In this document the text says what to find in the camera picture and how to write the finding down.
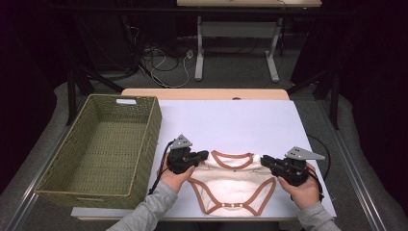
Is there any left hand-held gripper black cable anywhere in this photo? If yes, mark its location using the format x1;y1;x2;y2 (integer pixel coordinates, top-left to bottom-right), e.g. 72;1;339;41
147;140;176;196

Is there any white board sheet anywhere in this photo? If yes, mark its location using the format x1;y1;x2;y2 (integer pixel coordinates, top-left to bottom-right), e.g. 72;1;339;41
70;99;337;220

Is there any cream baby bodysuit brown trim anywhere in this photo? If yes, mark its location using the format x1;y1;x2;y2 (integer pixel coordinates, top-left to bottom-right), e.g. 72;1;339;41
188;149;277;217

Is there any green woven basket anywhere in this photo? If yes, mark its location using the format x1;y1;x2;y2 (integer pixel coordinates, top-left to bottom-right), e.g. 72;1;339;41
34;93;163;211

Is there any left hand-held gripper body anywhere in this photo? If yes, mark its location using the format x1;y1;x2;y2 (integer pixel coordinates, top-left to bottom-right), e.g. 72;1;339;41
166;134;200;175

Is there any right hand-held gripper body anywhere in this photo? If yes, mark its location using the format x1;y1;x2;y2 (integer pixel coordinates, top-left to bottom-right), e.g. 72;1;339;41
272;146;326;187

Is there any black floor cable loop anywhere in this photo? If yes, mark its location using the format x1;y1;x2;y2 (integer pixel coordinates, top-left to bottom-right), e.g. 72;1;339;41
149;55;181;73

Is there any white floor cable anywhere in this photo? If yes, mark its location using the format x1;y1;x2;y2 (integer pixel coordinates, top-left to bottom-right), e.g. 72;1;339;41
138;47;193;90

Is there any person's left hand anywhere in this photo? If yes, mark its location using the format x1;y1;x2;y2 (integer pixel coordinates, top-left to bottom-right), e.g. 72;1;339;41
159;154;197;193

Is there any right hand-held gripper black cable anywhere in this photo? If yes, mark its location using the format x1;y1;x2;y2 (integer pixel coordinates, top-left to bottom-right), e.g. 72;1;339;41
307;166;325;204

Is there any person's right hand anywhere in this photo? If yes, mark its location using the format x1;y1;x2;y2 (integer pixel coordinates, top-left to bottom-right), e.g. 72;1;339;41
277;162;322;211

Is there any desk with white legs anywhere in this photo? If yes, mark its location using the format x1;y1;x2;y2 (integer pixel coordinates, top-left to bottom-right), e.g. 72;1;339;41
176;0;322;84

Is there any hand-held gripper black cable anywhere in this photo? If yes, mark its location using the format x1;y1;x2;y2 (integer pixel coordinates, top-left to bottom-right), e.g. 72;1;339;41
307;166;325;204
147;140;176;196

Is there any thin black curved cable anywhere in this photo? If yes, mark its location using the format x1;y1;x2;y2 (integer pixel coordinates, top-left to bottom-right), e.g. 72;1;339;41
306;133;332;181

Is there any black metal stand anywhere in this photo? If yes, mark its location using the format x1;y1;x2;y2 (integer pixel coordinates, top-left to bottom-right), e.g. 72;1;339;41
65;61;125;126
286;65;342;131

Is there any aluminium frame rail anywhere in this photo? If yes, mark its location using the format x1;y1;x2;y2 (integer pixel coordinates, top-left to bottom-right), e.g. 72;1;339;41
4;126;70;231
316;99;389;231

